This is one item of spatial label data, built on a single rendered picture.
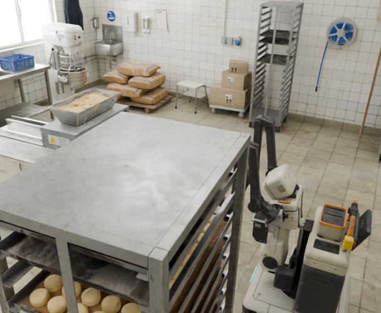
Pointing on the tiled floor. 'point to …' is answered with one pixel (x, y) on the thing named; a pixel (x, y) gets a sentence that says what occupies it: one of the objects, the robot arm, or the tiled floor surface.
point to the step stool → (192, 91)
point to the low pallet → (144, 104)
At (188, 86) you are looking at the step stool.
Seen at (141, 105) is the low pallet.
